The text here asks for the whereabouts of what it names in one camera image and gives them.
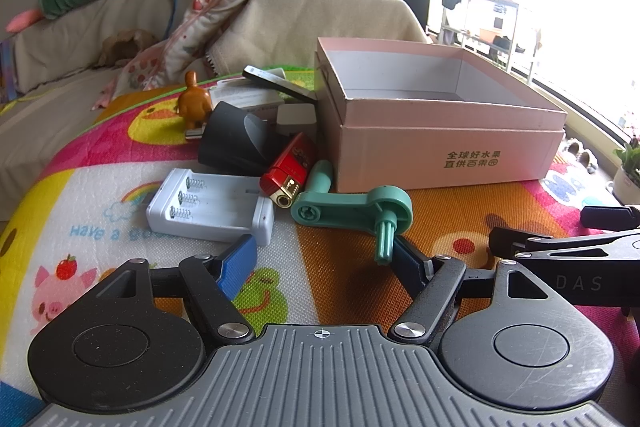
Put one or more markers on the white usb charger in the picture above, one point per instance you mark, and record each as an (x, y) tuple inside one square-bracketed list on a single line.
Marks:
[(293, 118)]

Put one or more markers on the white remote control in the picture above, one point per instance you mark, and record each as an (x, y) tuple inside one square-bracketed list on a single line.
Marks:
[(274, 82)]

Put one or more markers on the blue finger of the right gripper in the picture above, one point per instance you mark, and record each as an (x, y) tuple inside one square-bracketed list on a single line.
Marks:
[(621, 218)]

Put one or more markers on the white product box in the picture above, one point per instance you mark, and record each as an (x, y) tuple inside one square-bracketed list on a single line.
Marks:
[(242, 93)]

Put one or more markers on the pink cardboard box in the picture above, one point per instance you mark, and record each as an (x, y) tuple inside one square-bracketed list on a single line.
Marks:
[(421, 115)]

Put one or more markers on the beige covered sofa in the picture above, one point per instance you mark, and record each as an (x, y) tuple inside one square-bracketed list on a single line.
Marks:
[(57, 76)]

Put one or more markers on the brown bear figurine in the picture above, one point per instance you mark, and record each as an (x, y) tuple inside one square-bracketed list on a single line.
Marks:
[(194, 104)]

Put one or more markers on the metal balcony shelf rack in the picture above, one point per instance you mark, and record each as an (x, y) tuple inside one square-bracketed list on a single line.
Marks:
[(494, 29)]

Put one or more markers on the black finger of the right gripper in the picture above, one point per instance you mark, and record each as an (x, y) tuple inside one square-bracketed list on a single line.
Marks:
[(506, 243)]

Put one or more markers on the potted pink flower plant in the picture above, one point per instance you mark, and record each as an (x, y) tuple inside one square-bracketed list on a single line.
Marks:
[(626, 182)]

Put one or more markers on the red lighter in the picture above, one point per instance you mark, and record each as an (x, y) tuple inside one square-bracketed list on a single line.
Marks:
[(288, 174)]

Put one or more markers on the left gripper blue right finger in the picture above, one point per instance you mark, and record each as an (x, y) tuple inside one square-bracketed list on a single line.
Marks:
[(411, 267)]

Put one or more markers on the green plastic crank handle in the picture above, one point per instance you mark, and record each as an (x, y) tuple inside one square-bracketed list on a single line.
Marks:
[(384, 212)]

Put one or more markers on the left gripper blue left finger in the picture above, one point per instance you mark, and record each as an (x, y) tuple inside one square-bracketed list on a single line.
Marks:
[(233, 267)]

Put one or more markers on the grey slippers pair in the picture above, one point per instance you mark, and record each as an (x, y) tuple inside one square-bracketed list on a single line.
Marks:
[(582, 155)]

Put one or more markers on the white battery charger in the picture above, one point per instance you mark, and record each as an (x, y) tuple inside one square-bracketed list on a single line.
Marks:
[(213, 207)]

